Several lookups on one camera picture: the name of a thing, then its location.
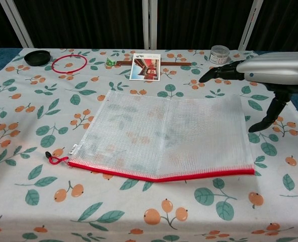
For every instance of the black pleated curtain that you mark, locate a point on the black pleated curtain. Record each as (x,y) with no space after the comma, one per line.
(88,22)

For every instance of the small clear jar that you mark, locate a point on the small clear jar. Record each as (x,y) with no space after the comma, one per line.
(219,55)

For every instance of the black round lid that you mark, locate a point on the black round lid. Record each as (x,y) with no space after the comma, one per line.
(37,58)

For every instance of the floral tablecloth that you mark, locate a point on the floral tablecloth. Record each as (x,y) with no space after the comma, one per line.
(63,201)

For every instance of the clear mesh zipper pouch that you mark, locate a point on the clear mesh zipper pouch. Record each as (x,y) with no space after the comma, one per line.
(164,131)

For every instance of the white metal frame post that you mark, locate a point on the white metal frame post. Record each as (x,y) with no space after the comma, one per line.
(16,25)
(251,25)
(150,25)

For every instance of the postcard with red building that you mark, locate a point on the postcard with red building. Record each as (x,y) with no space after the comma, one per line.
(145,68)

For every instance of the small green eraser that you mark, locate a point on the small green eraser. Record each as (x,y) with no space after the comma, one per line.
(110,62)

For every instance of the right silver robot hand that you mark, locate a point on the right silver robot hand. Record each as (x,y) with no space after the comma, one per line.
(272,68)

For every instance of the brown wooden stick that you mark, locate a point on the brown wooden stick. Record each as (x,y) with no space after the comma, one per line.
(176,63)

